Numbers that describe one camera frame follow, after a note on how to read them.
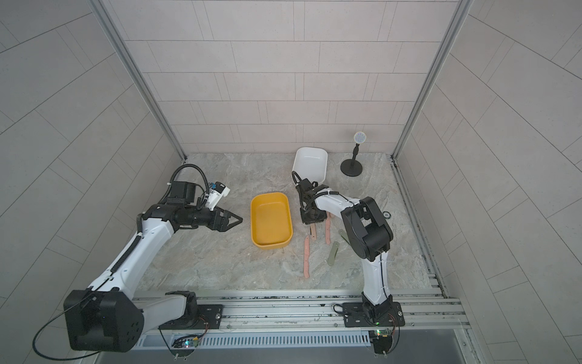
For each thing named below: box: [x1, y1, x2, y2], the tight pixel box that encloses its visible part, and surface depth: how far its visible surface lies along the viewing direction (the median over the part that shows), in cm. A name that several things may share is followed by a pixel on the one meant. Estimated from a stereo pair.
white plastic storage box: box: [291, 147, 329, 185], surface depth 114 cm
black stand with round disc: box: [340, 131, 367, 177], surface depth 113 cm
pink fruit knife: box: [309, 222, 317, 241], surface depth 91 cm
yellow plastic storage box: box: [250, 191, 294, 250], surface depth 95 cm
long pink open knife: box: [325, 211, 332, 245], surface depth 91 cm
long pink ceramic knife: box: [303, 235, 310, 279], surface depth 85 cm
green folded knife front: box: [327, 241, 340, 267], surface depth 86 cm
